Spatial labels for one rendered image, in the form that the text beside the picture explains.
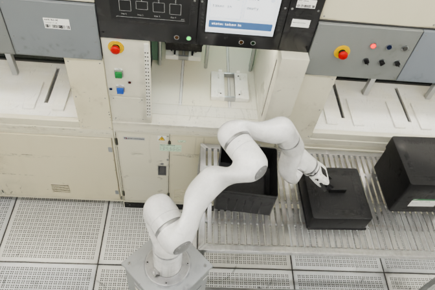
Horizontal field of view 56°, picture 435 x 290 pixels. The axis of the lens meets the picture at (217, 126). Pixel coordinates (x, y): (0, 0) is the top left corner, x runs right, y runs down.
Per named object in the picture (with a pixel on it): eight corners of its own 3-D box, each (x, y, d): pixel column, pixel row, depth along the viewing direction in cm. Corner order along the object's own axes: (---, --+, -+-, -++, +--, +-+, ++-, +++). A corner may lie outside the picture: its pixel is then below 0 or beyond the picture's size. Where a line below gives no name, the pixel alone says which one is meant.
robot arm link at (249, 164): (161, 224, 158) (182, 260, 150) (140, 223, 148) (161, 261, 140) (252, 133, 147) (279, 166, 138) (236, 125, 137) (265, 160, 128)
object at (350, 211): (306, 229, 194) (314, 216, 184) (296, 177, 213) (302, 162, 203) (366, 230, 197) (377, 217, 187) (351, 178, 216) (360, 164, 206)
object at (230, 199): (217, 162, 214) (221, 141, 201) (270, 168, 215) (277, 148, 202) (213, 208, 196) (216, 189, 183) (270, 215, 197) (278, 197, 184)
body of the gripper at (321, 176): (320, 173, 176) (332, 184, 183) (316, 154, 182) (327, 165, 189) (304, 180, 179) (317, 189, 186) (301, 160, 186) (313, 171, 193)
